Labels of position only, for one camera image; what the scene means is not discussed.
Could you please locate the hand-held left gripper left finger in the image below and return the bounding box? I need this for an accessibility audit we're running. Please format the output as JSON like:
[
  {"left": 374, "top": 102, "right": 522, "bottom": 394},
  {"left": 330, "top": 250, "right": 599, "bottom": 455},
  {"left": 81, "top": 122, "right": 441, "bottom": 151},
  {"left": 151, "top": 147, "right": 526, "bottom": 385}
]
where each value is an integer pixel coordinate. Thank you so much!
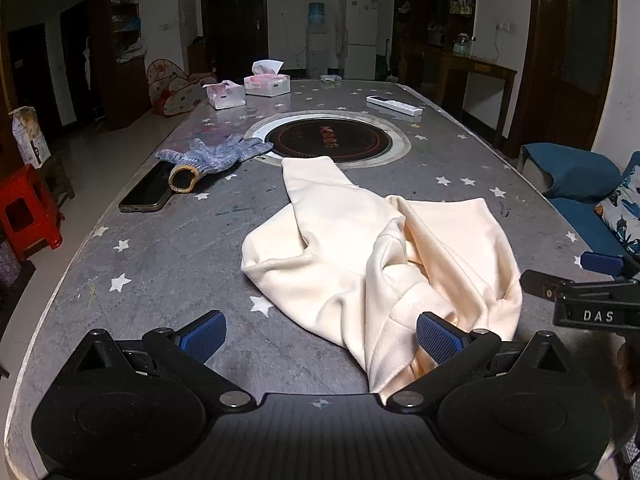
[{"left": 67, "top": 310, "right": 255, "bottom": 409}]

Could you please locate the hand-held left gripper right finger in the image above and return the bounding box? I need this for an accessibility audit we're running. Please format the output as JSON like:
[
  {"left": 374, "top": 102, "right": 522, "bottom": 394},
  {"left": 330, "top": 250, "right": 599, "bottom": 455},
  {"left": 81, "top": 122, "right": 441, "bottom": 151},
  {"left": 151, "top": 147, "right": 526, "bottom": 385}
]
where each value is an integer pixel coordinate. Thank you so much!
[{"left": 387, "top": 311, "right": 576, "bottom": 411}]

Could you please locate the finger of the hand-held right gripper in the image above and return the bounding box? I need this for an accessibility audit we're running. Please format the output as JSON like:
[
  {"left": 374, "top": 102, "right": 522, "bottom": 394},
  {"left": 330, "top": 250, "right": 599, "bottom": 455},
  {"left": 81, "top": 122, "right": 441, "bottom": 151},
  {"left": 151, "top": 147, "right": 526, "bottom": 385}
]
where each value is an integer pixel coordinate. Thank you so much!
[
  {"left": 520, "top": 270, "right": 567, "bottom": 304},
  {"left": 580, "top": 253, "right": 640, "bottom": 279}
]

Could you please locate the cream sweatshirt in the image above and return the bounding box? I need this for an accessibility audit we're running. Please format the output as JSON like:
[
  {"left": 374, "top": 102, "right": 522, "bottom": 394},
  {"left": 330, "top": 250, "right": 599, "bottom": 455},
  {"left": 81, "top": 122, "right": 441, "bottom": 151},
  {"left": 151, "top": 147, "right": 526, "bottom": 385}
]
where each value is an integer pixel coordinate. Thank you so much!
[{"left": 241, "top": 156, "right": 524, "bottom": 403}]

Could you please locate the blue sofa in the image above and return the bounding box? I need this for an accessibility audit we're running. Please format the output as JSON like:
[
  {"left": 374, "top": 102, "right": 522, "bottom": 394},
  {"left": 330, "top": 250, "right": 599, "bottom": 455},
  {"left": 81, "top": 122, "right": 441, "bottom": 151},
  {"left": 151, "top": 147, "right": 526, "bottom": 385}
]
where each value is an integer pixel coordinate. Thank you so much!
[{"left": 517, "top": 142, "right": 640, "bottom": 272}]

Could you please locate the butterfly print pillow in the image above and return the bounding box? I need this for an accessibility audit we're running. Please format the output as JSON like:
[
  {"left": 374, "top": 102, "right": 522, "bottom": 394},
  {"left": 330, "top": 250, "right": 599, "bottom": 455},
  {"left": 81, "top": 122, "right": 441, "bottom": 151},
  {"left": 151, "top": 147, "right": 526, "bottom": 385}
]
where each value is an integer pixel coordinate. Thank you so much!
[{"left": 593, "top": 165, "right": 640, "bottom": 262}]

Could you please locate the blue cushion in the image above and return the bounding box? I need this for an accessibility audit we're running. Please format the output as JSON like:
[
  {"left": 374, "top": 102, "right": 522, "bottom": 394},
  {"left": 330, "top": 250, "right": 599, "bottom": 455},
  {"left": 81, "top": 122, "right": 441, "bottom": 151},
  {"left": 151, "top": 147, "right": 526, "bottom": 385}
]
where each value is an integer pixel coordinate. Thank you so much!
[{"left": 519, "top": 142, "right": 624, "bottom": 201}]

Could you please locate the black smartphone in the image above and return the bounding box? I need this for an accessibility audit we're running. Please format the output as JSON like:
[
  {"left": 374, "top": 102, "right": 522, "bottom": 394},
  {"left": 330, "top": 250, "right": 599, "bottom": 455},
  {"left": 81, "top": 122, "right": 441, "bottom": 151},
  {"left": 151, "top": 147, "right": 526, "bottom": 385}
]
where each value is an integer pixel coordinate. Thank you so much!
[{"left": 118, "top": 160, "right": 176, "bottom": 214}]

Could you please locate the grey knit work glove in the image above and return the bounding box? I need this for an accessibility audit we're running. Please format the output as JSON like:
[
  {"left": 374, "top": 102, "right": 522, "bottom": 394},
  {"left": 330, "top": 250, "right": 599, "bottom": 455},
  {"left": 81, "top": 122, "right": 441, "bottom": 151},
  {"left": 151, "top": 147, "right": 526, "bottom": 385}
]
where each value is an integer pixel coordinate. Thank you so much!
[{"left": 155, "top": 134, "right": 274, "bottom": 195}]

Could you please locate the brown door with glass panel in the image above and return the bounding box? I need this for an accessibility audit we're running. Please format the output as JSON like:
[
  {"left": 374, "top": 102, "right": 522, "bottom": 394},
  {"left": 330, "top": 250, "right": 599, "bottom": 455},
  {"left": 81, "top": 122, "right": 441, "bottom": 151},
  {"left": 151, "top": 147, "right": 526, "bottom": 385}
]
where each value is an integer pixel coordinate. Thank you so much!
[{"left": 507, "top": 0, "right": 619, "bottom": 159}]

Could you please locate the wooden side table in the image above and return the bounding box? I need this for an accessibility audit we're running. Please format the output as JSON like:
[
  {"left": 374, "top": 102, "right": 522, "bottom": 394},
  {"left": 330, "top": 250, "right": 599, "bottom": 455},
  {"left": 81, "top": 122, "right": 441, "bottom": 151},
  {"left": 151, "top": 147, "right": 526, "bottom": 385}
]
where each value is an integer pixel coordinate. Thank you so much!
[{"left": 434, "top": 51, "right": 519, "bottom": 147}]

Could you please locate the red plastic stool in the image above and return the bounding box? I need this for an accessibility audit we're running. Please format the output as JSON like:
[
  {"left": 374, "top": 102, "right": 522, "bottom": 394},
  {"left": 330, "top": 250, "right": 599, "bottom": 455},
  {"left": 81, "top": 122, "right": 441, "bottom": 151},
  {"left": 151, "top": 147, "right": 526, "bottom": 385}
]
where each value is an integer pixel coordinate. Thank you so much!
[{"left": 0, "top": 163, "right": 66, "bottom": 262}]

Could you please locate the round built-in induction cooker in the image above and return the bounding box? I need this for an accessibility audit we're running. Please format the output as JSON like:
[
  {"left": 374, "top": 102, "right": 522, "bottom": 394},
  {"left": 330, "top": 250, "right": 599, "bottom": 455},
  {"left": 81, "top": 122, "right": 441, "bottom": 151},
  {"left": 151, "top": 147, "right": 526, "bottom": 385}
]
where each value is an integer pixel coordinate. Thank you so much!
[{"left": 242, "top": 110, "right": 412, "bottom": 168}]

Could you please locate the white remote control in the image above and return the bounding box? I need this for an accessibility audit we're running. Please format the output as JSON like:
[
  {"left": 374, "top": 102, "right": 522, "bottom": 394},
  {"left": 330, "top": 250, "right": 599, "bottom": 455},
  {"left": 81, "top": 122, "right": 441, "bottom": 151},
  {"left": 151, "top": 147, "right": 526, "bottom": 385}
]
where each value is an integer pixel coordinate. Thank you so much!
[{"left": 366, "top": 95, "right": 423, "bottom": 118}]

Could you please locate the colourful dotted play tent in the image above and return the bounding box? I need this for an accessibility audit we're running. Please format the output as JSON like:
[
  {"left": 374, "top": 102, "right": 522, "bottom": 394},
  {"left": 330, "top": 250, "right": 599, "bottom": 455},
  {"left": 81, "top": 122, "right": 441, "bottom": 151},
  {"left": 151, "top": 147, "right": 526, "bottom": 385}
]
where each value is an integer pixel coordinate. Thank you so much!
[{"left": 146, "top": 58, "right": 218, "bottom": 118}]

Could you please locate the white paper bag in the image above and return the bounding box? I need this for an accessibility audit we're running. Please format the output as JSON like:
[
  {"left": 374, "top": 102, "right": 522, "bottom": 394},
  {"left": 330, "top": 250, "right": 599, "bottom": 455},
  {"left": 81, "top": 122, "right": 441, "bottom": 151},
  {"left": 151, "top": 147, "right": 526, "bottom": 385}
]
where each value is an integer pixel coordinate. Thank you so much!
[{"left": 8, "top": 105, "right": 52, "bottom": 170}]

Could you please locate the dark wooden display cabinet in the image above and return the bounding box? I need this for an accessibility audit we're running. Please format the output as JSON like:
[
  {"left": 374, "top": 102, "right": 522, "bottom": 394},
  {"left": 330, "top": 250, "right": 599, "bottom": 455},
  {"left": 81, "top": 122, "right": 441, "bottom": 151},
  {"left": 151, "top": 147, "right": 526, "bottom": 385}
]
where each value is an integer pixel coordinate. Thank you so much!
[{"left": 392, "top": 0, "right": 479, "bottom": 92}]

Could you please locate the dark shelf cabinet with clutter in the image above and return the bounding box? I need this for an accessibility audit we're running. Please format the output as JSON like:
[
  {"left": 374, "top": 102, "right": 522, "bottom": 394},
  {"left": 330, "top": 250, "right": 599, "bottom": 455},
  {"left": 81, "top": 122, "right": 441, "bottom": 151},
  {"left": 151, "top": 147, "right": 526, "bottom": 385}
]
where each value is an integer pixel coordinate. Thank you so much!
[{"left": 87, "top": 0, "right": 152, "bottom": 132}]

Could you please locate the white refrigerator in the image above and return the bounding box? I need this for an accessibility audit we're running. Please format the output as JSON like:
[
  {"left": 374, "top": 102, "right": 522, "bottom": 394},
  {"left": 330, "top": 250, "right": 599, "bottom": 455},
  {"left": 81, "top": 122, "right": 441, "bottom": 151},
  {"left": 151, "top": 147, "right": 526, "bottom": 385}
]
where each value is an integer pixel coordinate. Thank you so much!
[{"left": 345, "top": 0, "right": 379, "bottom": 81}]

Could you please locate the dark wooden door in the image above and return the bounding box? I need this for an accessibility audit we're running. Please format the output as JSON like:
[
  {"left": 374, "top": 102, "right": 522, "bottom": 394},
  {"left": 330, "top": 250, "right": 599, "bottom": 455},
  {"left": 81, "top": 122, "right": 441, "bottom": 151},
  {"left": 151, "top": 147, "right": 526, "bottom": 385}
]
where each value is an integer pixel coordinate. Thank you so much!
[{"left": 200, "top": 0, "right": 269, "bottom": 82}]

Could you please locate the water dispenser with blue bottle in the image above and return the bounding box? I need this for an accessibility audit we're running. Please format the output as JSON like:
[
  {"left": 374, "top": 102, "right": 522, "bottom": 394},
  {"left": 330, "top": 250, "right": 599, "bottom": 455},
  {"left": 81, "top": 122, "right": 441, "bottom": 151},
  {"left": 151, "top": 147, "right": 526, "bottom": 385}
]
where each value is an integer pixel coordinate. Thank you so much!
[{"left": 305, "top": 1, "right": 331, "bottom": 79}]

